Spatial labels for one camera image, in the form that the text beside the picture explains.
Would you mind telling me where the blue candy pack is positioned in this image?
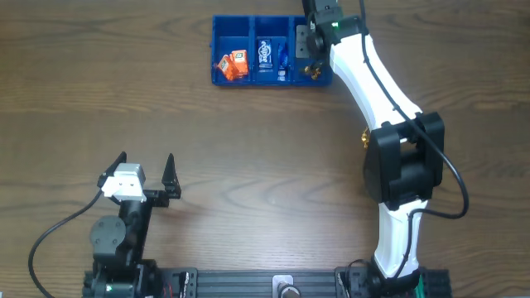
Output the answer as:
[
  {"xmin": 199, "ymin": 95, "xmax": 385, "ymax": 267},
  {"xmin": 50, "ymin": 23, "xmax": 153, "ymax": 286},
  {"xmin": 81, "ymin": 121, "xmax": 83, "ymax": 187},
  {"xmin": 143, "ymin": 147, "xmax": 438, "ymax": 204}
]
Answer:
[
  {"xmin": 257, "ymin": 37, "xmax": 275, "ymax": 72},
  {"xmin": 276, "ymin": 42, "xmax": 290, "ymax": 82}
]

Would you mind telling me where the mounting rail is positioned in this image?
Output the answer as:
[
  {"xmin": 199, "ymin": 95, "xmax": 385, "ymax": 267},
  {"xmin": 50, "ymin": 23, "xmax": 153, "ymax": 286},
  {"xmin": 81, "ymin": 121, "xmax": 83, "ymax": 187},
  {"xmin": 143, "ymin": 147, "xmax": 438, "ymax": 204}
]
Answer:
[{"xmin": 82, "ymin": 267, "xmax": 451, "ymax": 298}]

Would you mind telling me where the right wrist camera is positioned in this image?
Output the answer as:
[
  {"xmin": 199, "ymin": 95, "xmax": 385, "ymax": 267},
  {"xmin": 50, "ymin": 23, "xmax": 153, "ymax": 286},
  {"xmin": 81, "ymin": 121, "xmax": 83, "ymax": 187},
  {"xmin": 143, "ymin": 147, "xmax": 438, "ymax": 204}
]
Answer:
[{"xmin": 295, "ymin": 24, "xmax": 311, "ymax": 59}]

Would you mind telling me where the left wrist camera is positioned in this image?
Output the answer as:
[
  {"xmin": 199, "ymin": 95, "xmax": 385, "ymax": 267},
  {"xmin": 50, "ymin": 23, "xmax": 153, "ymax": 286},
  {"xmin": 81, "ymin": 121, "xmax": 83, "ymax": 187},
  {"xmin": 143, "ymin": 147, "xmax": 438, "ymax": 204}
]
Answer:
[{"xmin": 100, "ymin": 162, "xmax": 147, "ymax": 204}]

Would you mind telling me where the orange candy box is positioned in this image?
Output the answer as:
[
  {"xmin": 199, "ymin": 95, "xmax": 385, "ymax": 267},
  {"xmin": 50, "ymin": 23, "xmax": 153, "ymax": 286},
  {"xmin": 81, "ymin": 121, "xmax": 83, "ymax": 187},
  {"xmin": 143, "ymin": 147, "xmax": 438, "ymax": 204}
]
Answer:
[
  {"xmin": 216, "ymin": 55, "xmax": 240, "ymax": 81},
  {"xmin": 229, "ymin": 49, "xmax": 248, "ymax": 79}
]

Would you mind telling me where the blue tray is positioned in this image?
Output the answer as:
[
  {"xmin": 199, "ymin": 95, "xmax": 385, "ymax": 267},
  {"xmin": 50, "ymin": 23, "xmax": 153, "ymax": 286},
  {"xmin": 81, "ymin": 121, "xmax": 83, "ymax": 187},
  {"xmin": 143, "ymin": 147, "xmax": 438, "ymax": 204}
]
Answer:
[{"xmin": 210, "ymin": 14, "xmax": 335, "ymax": 88}]

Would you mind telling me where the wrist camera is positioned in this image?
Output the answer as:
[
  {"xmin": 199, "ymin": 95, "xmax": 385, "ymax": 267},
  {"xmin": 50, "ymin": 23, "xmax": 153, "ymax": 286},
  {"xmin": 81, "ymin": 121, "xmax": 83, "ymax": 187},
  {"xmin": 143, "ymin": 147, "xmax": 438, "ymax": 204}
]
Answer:
[
  {"xmin": 100, "ymin": 162, "xmax": 147, "ymax": 204},
  {"xmin": 295, "ymin": 24, "xmax": 311, "ymax": 59}
]

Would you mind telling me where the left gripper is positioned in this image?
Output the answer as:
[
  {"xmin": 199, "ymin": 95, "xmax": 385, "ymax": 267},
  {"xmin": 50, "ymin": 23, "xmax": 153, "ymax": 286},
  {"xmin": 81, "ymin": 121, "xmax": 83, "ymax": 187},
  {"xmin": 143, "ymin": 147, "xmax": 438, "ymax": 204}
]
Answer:
[{"xmin": 97, "ymin": 151, "xmax": 183, "ymax": 209}]

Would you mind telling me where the black cable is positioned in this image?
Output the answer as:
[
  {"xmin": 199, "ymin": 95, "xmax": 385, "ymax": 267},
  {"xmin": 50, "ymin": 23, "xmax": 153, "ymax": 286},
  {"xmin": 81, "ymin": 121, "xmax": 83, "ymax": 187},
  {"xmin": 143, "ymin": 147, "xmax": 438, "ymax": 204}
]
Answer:
[
  {"xmin": 27, "ymin": 189, "xmax": 104, "ymax": 298},
  {"xmin": 358, "ymin": 0, "xmax": 470, "ymax": 281}
]

